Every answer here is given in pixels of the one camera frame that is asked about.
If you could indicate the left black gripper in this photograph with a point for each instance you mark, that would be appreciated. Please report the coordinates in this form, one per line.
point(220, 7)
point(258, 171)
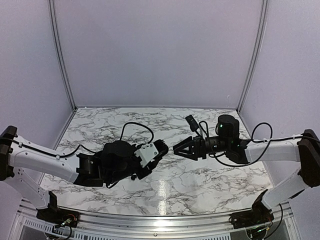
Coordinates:
point(144, 174)

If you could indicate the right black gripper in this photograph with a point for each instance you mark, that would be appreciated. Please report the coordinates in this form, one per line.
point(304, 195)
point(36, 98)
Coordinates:
point(197, 148)

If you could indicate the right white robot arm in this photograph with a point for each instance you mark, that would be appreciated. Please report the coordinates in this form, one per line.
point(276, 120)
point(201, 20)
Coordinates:
point(304, 149)

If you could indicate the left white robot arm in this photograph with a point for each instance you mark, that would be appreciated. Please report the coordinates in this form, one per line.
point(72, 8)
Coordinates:
point(18, 154)

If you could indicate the black earbud lower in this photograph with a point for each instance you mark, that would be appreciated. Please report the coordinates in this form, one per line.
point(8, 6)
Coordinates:
point(133, 177)

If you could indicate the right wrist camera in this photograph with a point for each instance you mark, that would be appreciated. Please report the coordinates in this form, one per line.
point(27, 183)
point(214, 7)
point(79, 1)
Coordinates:
point(193, 124)

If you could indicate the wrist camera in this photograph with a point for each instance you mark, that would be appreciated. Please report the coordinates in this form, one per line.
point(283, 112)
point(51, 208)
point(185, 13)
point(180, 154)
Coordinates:
point(151, 151)
point(193, 124)

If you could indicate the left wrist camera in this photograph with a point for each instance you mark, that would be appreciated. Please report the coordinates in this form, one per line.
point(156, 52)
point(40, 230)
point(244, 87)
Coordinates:
point(151, 151)

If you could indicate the aluminium front rail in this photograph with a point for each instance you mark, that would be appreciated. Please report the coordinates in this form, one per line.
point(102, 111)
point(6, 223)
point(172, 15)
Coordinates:
point(102, 226)

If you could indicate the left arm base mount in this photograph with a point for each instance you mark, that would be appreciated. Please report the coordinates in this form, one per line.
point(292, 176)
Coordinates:
point(56, 215)

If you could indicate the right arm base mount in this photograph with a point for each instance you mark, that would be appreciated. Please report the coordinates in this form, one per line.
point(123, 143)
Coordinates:
point(258, 214)

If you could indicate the left aluminium corner post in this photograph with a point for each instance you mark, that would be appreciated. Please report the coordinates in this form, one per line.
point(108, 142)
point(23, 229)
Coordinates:
point(59, 54)

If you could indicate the aluminium corner post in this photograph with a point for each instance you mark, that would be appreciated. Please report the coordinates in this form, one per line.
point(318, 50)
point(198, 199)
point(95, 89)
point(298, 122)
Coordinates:
point(255, 54)
point(59, 54)

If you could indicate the right aluminium corner post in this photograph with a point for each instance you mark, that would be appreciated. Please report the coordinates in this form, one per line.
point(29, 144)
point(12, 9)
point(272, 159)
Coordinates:
point(255, 54)

